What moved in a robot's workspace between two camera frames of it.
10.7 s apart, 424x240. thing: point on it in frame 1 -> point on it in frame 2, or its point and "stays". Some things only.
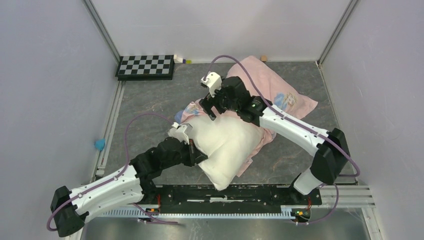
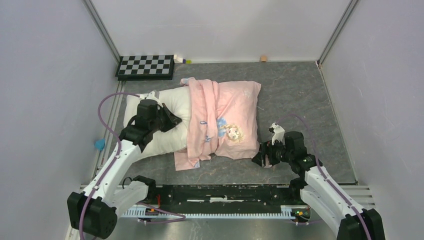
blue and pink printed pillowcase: (250, 85) -> (223, 122)
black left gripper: (195, 155) -> (172, 119)
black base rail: (237, 199) stays
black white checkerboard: (141, 67) stays
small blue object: (100, 144) stays
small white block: (177, 60) stays
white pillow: (228, 141) -> (175, 139)
